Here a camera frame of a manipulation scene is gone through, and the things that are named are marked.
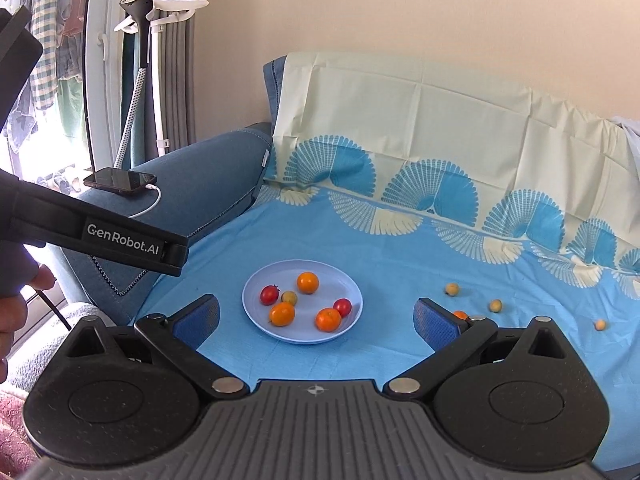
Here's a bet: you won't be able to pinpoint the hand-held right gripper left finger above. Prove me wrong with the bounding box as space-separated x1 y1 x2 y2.
66 294 249 401

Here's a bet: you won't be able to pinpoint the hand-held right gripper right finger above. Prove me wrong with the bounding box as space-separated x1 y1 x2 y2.
382 297 576 401

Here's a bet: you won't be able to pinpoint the light blue plate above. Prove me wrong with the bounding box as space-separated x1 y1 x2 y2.
242 259 364 345

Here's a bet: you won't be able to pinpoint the person's left hand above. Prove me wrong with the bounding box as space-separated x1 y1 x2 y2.
0 264 54 383

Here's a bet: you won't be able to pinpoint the row of shoes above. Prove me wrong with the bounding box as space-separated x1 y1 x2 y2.
35 166 87 195

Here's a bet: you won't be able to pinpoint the black smartphone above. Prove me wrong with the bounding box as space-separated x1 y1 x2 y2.
82 167 157 195

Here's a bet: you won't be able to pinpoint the blue fan-print bed sheet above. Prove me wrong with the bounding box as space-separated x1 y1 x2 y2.
132 51 640 471

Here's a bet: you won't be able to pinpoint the blue sofa armrest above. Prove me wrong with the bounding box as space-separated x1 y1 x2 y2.
55 52 288 326

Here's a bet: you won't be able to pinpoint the grey fuzzy blanket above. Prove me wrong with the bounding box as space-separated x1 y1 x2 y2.
7 302 113 396

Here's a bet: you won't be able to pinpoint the white steamer pole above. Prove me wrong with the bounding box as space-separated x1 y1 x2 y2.
150 25 171 156

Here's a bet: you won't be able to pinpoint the hanging clothes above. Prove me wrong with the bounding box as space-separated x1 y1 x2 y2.
0 0 96 153

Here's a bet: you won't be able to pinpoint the pink patterned cloth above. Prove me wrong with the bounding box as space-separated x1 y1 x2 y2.
0 387 41 466

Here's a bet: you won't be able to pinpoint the white clothes hanger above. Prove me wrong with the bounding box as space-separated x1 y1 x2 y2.
114 0 210 35

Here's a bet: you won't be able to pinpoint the light blue cloth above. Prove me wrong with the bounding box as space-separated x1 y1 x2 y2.
607 115 640 138

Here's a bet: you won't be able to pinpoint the white charging cable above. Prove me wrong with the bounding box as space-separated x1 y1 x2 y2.
127 184 163 219

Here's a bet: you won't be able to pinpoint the black cable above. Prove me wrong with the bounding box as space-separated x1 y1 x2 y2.
36 286 72 332

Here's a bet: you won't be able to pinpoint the white window frame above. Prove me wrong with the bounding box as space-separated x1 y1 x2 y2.
82 0 132 176

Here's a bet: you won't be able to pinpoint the garment steamer with spotted hose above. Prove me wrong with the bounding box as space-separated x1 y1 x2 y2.
113 0 157 171

